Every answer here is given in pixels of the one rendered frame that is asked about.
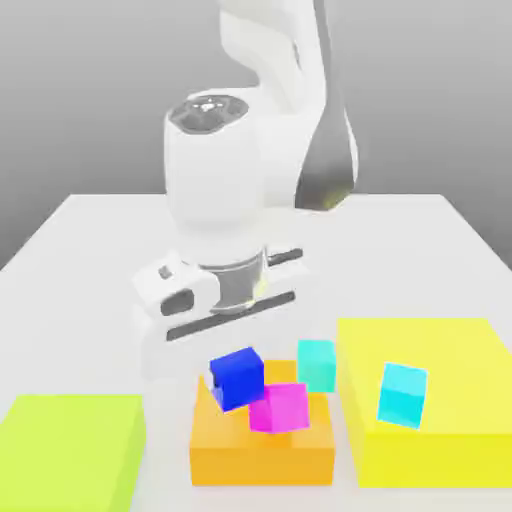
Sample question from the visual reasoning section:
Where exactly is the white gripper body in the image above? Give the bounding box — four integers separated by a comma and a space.
137, 271, 313, 382

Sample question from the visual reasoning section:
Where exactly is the small blue cube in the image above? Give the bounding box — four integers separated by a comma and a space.
209, 346, 266, 413

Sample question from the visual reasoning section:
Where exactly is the small magenta cube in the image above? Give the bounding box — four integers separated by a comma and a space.
248, 382, 312, 435

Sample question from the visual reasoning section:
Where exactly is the small turquoise cube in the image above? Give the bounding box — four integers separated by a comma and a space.
296, 339, 337, 394

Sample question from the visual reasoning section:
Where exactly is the small cyan cube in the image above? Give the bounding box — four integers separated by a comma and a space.
376, 361, 430, 431

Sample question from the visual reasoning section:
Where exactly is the large orange box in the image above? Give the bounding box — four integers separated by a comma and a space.
188, 359, 336, 488

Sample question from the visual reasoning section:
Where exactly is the large lime box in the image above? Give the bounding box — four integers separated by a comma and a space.
0, 393, 146, 512

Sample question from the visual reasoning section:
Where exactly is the large yellow box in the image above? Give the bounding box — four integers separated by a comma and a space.
336, 317, 512, 490

